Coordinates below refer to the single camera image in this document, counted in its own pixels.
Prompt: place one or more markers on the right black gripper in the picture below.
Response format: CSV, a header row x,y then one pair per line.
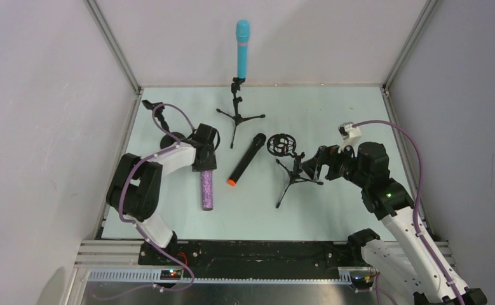
x,y
326,161

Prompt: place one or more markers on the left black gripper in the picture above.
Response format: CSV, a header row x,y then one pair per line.
x,y
204,161

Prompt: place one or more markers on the purple glitter microphone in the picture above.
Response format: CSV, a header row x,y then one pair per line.
x,y
207,194

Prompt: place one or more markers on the black small tripod stand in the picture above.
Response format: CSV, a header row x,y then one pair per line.
x,y
237,117

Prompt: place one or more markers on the black microphone orange cap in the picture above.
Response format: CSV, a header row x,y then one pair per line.
x,y
257,142

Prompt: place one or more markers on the teal blue microphone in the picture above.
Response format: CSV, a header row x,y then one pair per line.
x,y
242,39

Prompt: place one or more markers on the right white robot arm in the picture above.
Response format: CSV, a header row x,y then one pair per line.
x,y
423,272

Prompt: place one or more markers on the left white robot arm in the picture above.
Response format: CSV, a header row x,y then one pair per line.
x,y
135,186

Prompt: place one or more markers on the black round-base mic stand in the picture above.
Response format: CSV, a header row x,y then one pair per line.
x,y
168,139

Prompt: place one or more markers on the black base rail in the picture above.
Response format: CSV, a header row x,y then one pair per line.
x,y
265,260

